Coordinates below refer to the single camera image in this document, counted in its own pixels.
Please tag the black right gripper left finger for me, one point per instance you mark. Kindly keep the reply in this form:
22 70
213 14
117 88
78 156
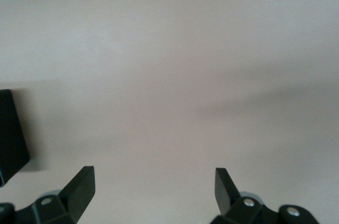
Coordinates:
66 202

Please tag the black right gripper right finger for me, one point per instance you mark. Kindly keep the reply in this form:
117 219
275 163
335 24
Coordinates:
233 208

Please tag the black plastic box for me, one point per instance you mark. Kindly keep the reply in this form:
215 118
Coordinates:
10 134

